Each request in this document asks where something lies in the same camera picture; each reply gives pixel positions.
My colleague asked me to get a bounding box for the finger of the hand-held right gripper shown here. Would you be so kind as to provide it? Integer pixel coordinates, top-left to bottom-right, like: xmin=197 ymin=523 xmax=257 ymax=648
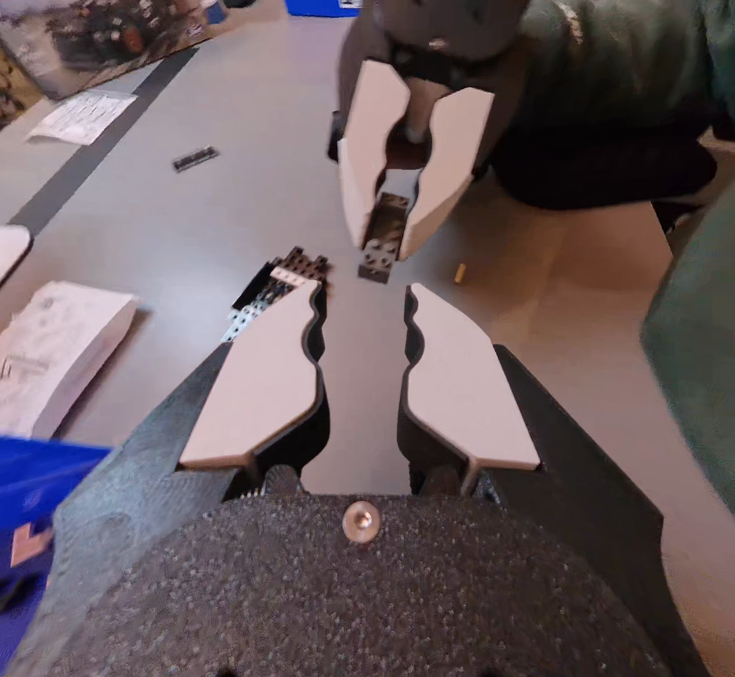
xmin=400 ymin=90 xmax=497 ymax=262
xmin=339 ymin=61 xmax=412 ymax=244

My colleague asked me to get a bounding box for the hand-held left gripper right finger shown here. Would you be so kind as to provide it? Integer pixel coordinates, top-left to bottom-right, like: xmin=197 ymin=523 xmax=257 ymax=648
xmin=398 ymin=284 xmax=541 ymax=494

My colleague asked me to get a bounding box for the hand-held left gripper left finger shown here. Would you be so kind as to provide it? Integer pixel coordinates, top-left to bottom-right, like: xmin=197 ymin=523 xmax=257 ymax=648
xmin=181 ymin=280 xmax=332 ymax=477

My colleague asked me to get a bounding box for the black lego car chassis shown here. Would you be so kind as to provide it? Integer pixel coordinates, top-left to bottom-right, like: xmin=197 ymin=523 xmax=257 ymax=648
xmin=224 ymin=247 xmax=330 ymax=345

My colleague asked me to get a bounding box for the person's right forearm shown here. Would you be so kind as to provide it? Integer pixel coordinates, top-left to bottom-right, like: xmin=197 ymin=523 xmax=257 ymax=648
xmin=517 ymin=0 xmax=735 ymax=132

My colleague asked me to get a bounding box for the black lego grille piece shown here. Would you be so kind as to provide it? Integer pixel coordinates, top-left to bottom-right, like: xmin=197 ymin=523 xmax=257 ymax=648
xmin=173 ymin=146 xmax=219 ymax=173

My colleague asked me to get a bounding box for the heap of loose lego parts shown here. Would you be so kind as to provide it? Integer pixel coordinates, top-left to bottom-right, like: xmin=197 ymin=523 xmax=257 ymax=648
xmin=0 ymin=517 xmax=58 ymax=615

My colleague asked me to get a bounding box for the lego set cardboard box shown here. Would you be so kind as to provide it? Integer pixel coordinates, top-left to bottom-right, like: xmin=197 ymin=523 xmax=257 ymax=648
xmin=0 ymin=0 xmax=213 ymax=101

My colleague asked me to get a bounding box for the white printed paper bag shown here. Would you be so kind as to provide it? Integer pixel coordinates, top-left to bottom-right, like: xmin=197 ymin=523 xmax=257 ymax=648
xmin=0 ymin=281 xmax=136 ymax=439

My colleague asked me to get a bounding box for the white book stand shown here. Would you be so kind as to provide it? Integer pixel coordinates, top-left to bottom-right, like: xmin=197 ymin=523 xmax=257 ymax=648
xmin=0 ymin=224 xmax=33 ymax=287

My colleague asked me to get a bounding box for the small white printed sheet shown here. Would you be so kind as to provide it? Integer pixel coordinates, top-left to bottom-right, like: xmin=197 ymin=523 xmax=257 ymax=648
xmin=29 ymin=90 xmax=139 ymax=146

